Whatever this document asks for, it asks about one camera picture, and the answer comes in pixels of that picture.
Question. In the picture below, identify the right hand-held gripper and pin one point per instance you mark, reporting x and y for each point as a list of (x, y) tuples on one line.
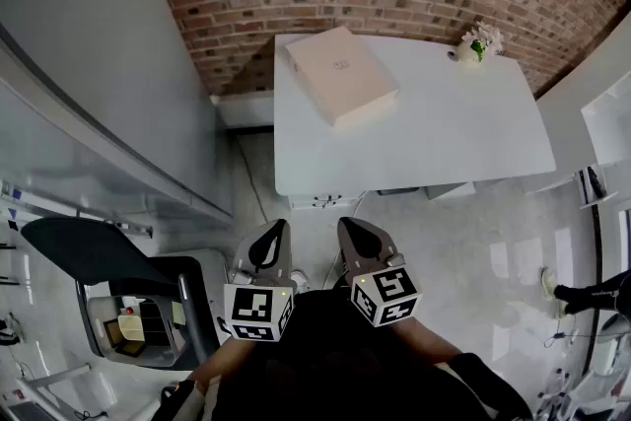
[(387, 296)]

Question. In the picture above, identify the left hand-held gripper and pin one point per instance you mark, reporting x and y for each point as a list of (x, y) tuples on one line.
[(254, 308)]

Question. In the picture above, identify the white cardboard box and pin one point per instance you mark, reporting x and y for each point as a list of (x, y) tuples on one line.
[(340, 74)]

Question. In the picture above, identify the person's right forearm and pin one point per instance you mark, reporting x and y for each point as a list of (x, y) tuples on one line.
[(424, 342)]

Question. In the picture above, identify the person's left forearm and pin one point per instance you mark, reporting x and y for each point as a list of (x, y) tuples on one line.
[(217, 367)]

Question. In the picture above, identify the person's black clothing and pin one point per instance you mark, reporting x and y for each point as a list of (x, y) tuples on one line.
[(335, 370)]

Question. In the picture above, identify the white baseboard box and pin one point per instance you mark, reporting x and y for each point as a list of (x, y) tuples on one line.
[(244, 109)]

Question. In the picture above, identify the cream box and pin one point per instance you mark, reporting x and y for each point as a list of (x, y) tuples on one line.
[(131, 328)]

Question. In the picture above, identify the black chair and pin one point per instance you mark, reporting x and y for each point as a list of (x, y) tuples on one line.
[(93, 249)]

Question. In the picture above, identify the white vase with flowers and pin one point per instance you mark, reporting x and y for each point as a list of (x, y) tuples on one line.
[(475, 45)]

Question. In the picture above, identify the black curved pole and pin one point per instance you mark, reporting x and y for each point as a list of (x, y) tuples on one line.
[(595, 271)]

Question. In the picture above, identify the grey partition board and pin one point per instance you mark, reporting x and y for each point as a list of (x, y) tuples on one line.
[(98, 64)]

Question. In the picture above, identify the white shelf unit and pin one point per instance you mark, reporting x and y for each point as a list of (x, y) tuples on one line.
[(609, 128)]

